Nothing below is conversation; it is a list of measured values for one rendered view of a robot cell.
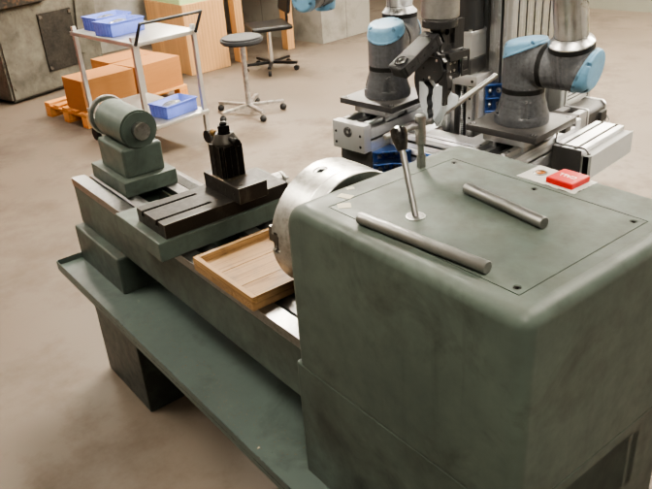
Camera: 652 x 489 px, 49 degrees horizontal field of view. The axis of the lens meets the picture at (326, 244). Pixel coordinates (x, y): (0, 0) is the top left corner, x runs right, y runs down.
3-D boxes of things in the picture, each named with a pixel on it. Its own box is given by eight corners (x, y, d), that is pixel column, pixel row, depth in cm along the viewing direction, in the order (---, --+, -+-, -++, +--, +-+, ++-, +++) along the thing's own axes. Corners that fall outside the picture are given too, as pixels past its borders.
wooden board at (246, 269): (363, 261, 198) (362, 248, 196) (253, 311, 179) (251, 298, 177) (298, 228, 219) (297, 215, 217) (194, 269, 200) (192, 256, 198)
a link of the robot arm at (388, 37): (362, 67, 229) (360, 23, 222) (376, 57, 239) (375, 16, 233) (398, 69, 224) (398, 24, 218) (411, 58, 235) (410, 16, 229)
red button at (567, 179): (589, 184, 140) (590, 175, 140) (570, 194, 137) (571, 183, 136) (563, 177, 145) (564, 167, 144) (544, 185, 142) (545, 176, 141)
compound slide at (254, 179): (268, 194, 217) (266, 179, 214) (240, 205, 211) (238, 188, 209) (232, 177, 231) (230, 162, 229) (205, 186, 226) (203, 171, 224)
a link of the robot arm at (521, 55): (515, 78, 207) (518, 29, 201) (559, 83, 198) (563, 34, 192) (492, 87, 199) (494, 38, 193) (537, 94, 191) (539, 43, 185)
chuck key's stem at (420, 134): (421, 170, 151) (420, 116, 146) (413, 167, 153) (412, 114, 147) (428, 167, 152) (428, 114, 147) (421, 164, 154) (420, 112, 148)
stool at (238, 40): (249, 100, 660) (241, 27, 629) (296, 111, 621) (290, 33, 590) (198, 117, 623) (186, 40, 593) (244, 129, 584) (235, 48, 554)
